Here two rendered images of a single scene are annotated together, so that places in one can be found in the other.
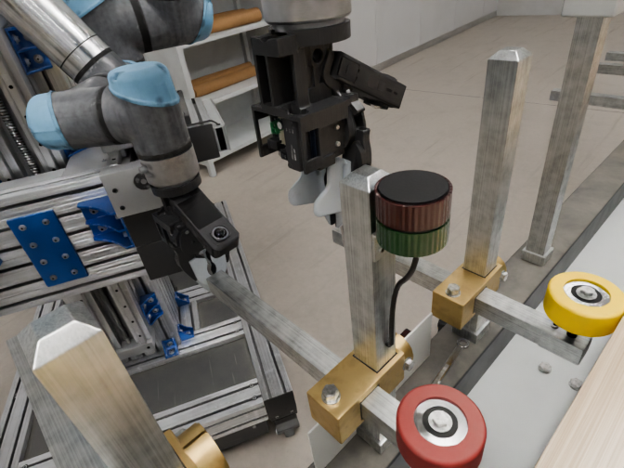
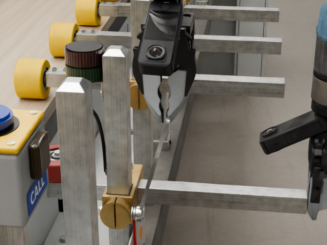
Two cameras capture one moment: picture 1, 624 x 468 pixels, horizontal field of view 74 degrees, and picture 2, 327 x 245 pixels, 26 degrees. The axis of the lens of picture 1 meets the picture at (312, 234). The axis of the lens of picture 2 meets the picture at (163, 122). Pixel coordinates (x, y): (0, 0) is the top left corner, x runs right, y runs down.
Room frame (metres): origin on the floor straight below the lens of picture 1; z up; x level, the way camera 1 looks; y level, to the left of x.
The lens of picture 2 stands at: (1.09, -0.70, 1.45)
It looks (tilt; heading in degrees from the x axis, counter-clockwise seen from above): 25 degrees down; 136
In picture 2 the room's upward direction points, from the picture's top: straight up
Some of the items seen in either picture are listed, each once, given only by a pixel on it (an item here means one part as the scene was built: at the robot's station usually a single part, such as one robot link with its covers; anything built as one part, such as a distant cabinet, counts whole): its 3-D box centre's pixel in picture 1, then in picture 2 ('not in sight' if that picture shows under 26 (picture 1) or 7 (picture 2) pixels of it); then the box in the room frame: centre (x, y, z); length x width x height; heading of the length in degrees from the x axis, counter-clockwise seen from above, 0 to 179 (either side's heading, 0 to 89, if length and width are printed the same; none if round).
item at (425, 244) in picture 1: (411, 225); (85, 69); (0.28, -0.08, 1.08); 0.06 x 0.06 x 0.02
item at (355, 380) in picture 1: (365, 381); (120, 195); (0.30, -0.04, 0.85); 0.14 x 0.06 x 0.05; 129
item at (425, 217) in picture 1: (412, 199); (84, 53); (0.28, -0.08, 1.10); 0.06 x 0.06 x 0.02
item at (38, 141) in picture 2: not in sight; (39, 154); (0.67, -0.43, 1.20); 0.03 x 0.01 x 0.03; 129
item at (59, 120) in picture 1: (86, 115); not in sight; (0.58, 0.28, 1.12); 0.11 x 0.11 x 0.08; 83
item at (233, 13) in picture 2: not in sight; (181, 10); (-0.16, 0.57, 0.95); 0.50 x 0.04 x 0.04; 39
